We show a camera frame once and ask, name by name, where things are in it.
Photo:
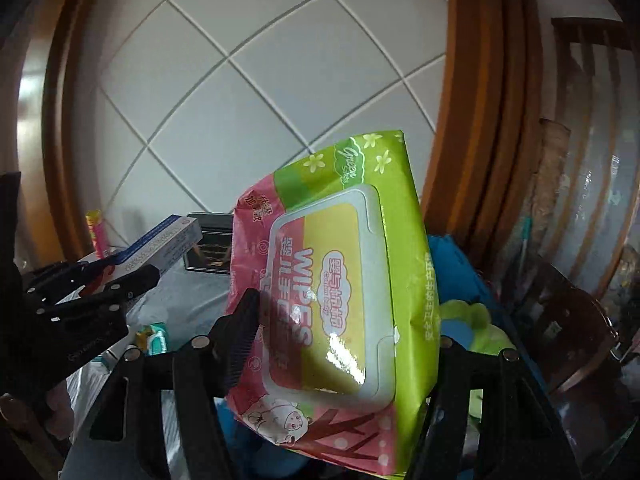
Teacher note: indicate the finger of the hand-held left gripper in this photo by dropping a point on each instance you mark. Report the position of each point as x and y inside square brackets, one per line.
[60, 277]
[130, 287]

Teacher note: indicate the rolled patterned carpet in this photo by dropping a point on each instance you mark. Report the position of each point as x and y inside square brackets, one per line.
[547, 175]

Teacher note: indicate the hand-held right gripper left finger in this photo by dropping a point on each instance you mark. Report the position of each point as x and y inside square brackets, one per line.
[240, 345]

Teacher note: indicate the yellow red snack can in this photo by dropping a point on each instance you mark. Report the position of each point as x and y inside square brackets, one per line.
[97, 230]

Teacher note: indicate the black gift box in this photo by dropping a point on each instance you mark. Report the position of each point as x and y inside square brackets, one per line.
[207, 255]

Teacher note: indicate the blue white carton box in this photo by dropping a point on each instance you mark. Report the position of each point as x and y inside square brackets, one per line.
[160, 245]

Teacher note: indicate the person's left hand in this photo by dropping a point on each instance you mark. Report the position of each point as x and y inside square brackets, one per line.
[59, 410]

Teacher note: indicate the teal tissue packet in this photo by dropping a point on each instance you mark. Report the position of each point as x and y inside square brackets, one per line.
[157, 340]

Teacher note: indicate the wooden chair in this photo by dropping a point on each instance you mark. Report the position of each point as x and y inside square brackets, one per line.
[575, 320]

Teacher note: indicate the green plush toy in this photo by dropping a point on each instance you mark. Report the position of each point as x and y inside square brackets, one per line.
[467, 320]

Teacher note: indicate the wooden glass partition screen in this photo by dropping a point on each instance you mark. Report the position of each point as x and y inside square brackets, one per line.
[595, 150]

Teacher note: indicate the blue plastic crate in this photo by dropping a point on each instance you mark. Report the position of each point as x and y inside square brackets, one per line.
[460, 260]

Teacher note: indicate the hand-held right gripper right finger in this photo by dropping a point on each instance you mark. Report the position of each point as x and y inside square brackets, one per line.
[450, 360]

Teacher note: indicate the green pink wipes pack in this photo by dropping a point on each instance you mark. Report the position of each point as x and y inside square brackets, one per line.
[320, 270]

